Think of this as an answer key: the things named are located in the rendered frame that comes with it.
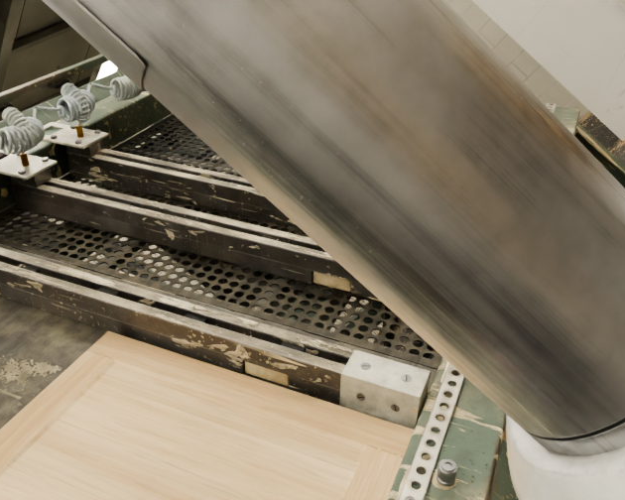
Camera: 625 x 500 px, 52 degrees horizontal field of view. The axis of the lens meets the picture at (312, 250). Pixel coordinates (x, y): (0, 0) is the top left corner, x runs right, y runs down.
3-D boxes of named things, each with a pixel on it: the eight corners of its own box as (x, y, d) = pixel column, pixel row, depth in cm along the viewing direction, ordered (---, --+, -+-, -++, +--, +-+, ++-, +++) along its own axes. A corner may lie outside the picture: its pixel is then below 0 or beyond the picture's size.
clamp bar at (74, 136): (476, 275, 134) (494, 170, 121) (33, 172, 173) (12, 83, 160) (485, 251, 142) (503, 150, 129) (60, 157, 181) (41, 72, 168)
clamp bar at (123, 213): (455, 328, 119) (473, 214, 106) (-24, 201, 158) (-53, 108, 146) (466, 299, 127) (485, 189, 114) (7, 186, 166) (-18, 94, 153)
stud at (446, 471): (452, 490, 84) (455, 475, 82) (434, 483, 85) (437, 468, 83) (456, 475, 86) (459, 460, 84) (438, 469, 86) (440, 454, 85)
